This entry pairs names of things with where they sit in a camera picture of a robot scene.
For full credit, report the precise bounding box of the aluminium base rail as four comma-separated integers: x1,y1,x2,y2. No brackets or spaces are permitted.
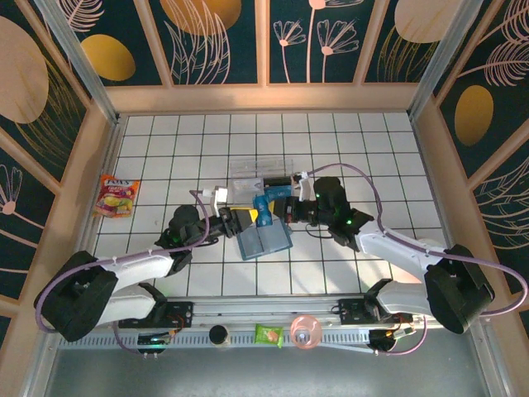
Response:
94,292,491,332

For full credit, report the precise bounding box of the orange fruit candy bag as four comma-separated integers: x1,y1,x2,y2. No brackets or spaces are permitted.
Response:
91,173,141,219

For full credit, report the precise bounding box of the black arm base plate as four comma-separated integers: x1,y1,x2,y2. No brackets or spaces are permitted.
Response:
337,296,414,328
118,300,195,330

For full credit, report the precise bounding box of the clear acrylic card box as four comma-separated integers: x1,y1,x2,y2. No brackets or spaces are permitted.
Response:
229,155,296,206

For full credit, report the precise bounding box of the pink plastic cup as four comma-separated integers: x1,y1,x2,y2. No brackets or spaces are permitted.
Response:
289,313,324,353

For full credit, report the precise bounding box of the slotted metal cable tray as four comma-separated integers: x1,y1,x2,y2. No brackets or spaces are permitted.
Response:
57,332,373,353

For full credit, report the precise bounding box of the aluminium table edge rail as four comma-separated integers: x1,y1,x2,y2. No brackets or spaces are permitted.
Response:
65,114,125,299
407,114,470,293

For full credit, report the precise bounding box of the green snack packet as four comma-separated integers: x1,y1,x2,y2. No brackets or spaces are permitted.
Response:
253,323,284,349

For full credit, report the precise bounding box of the aluminium frame post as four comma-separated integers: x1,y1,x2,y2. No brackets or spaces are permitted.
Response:
31,0,122,125
407,0,485,121

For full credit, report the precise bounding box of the black electronics board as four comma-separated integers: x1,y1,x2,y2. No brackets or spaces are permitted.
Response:
137,330,178,357
369,324,417,356

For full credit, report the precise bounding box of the silver credit card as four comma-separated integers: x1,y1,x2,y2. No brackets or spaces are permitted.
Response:
232,179,265,195

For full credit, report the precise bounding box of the black round knob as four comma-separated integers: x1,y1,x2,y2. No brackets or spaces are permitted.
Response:
207,324,231,347

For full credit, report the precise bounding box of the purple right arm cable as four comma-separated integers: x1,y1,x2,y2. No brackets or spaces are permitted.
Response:
303,163,529,357

